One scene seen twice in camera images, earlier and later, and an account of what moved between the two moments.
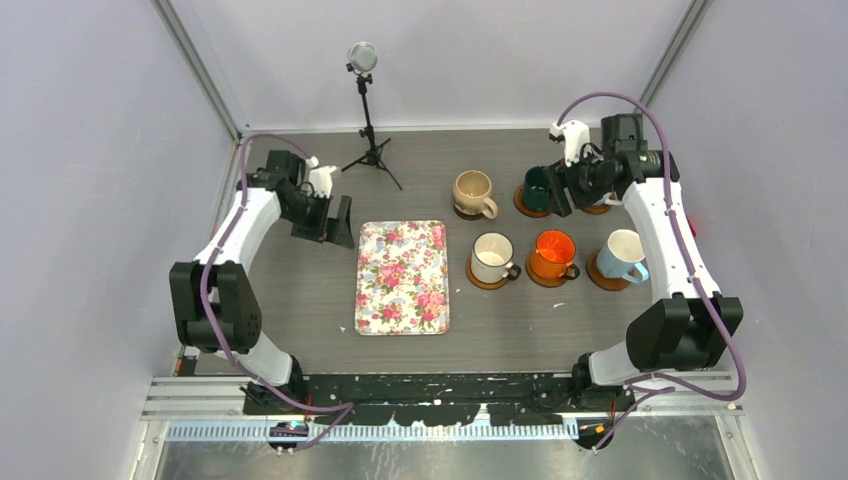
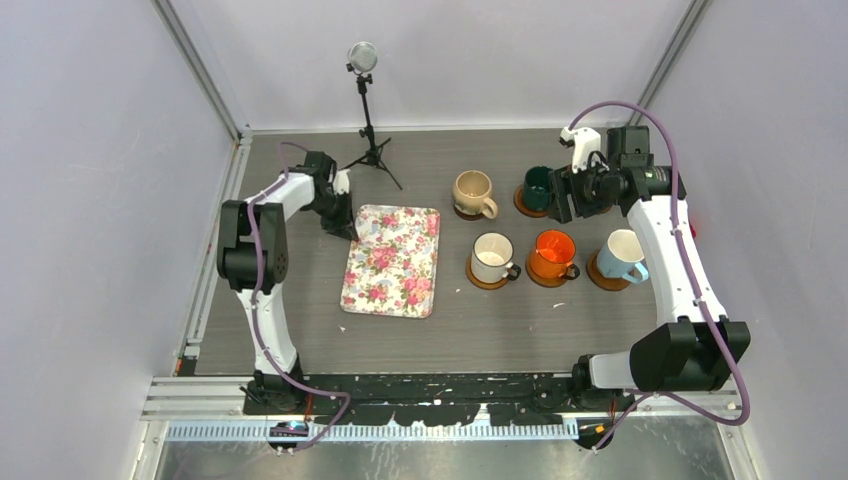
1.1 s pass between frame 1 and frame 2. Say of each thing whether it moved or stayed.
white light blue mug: stayed
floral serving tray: moved
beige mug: stayed
